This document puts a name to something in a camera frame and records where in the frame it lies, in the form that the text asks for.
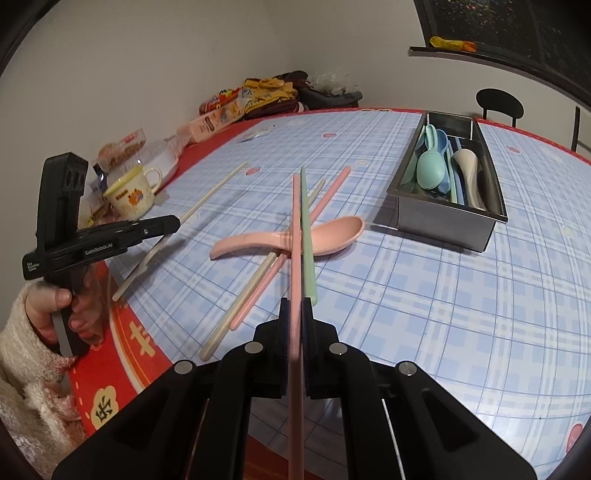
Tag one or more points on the cream cup yellow rim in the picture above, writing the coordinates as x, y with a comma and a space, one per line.
131, 198

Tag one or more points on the green chopstick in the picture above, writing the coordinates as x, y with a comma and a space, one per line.
307, 240

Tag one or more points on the yellow printed cloth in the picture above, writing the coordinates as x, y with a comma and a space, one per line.
268, 90

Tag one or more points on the dark window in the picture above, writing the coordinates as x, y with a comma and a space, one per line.
508, 23

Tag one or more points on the white paper slip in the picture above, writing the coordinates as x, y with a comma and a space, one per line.
256, 133

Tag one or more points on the black metal chair frame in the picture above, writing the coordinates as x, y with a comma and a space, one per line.
576, 129

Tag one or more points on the clear plastic bag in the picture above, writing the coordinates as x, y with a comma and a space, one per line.
332, 78

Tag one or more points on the stainless steel utensil tray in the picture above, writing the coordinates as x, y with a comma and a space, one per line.
438, 226

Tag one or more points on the pink carton box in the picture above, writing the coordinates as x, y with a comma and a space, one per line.
210, 122

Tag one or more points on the blue spoon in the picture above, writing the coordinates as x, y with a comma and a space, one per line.
444, 141

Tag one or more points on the pink spoon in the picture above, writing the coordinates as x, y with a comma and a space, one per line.
337, 235

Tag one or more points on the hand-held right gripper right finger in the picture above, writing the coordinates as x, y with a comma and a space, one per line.
308, 323

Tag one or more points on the blue chopstick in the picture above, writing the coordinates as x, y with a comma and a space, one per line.
455, 144

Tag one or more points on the black round chair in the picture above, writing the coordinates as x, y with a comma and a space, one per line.
501, 104

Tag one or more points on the orange snack bag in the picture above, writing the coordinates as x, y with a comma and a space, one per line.
219, 99

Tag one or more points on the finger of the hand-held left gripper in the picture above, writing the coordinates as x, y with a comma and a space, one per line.
157, 226

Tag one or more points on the grey garment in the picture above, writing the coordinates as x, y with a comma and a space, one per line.
332, 98

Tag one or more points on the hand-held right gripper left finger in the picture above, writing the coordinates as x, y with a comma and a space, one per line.
284, 323

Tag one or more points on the person's left hand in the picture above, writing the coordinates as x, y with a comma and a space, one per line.
41, 300

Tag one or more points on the blue plaid tablecloth red border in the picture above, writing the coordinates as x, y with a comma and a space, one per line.
415, 323

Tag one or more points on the orange snack packet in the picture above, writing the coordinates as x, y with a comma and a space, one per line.
452, 44

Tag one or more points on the green spoon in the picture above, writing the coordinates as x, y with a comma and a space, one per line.
431, 168

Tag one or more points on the white spoon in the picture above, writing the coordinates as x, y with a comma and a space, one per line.
467, 168

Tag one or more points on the person's left forearm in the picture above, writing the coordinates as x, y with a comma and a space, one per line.
23, 369

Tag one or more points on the beige chopstick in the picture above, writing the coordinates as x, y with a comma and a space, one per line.
207, 195
221, 330

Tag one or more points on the pink chopstick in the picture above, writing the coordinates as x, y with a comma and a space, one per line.
332, 190
294, 277

